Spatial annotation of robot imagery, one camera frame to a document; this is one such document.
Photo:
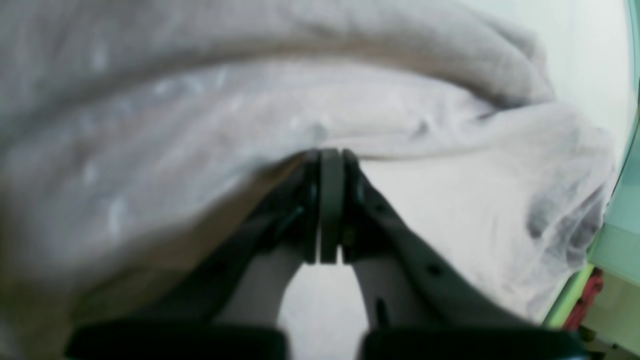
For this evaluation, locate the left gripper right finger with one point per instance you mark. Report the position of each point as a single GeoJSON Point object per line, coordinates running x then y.
{"type": "Point", "coordinates": [417, 305]}

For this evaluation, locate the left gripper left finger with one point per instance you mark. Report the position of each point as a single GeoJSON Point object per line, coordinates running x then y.
{"type": "Point", "coordinates": [227, 308]}

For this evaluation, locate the mauve t-shirt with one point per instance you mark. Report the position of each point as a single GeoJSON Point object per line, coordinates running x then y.
{"type": "Point", "coordinates": [137, 134]}

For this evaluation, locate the red and black clamp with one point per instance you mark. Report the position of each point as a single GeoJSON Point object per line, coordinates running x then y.
{"type": "Point", "coordinates": [592, 288]}

